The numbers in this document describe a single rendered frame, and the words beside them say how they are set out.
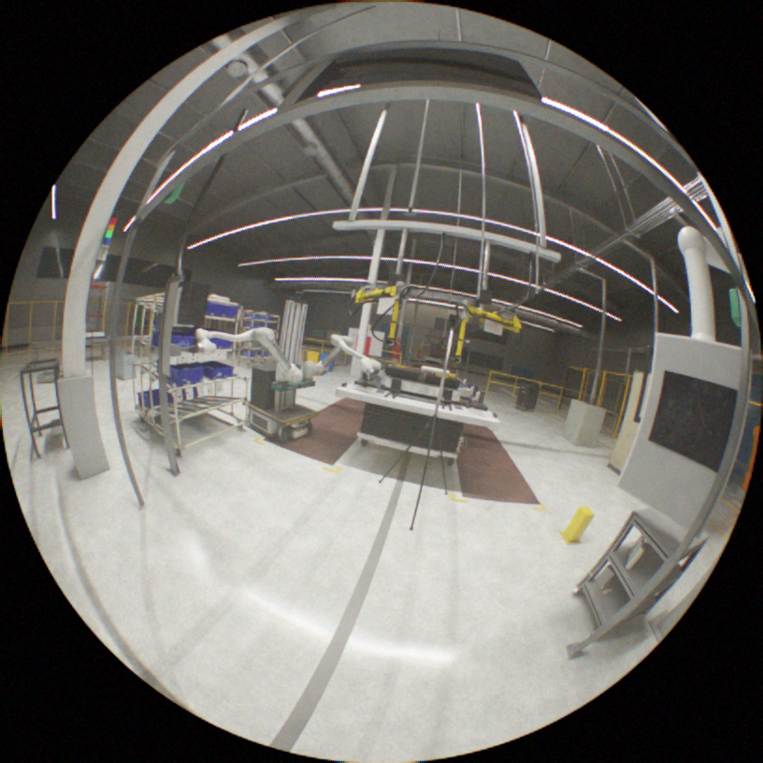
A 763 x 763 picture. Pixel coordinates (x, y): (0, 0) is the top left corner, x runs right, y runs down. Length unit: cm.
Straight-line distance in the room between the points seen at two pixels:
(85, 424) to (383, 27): 999
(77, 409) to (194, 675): 205
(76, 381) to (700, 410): 381
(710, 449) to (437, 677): 156
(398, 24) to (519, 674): 1064
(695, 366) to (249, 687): 236
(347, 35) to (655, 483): 1014
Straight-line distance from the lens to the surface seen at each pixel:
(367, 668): 139
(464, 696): 149
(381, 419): 236
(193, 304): 174
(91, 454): 273
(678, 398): 137
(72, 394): 254
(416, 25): 909
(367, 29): 938
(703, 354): 142
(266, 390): 304
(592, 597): 199
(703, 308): 163
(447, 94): 68
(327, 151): 916
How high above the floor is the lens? 136
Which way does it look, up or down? 9 degrees down
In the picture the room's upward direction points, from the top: 9 degrees clockwise
